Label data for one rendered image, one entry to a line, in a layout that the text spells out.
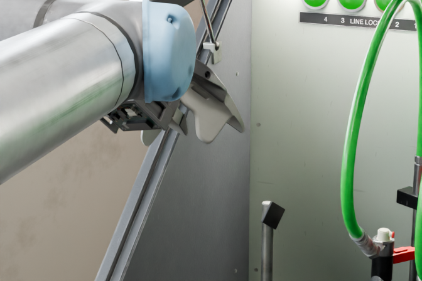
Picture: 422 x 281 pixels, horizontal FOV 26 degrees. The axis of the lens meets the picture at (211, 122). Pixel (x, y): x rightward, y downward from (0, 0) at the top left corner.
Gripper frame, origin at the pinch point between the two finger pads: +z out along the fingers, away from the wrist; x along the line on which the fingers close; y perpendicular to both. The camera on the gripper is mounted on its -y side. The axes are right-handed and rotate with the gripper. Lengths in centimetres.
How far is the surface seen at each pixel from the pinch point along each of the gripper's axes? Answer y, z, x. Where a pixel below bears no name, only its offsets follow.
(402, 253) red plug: -3.9, 38.1, 4.6
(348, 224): 2.3, 18.6, 8.3
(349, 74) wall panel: -35, 38, -12
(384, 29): -18.9, 10.0, 11.4
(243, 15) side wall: -39, 24, -26
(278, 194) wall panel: -20, 50, -28
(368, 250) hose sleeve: 0.9, 28.0, 5.8
